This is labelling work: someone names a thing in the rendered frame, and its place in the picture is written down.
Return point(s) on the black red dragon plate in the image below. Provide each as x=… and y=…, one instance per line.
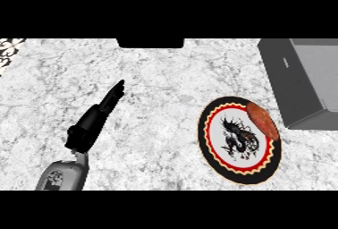
x=238, y=140

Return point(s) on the black appliance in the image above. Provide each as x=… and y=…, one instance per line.
x=151, y=43

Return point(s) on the grey box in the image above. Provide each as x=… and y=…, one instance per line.
x=303, y=80

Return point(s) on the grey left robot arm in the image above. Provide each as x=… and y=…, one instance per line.
x=61, y=176

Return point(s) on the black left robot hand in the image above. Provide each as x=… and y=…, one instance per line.
x=92, y=120

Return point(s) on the reddish brown squash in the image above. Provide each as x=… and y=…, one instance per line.
x=262, y=120

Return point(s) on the black white patterned cloth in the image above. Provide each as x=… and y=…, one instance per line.
x=8, y=52

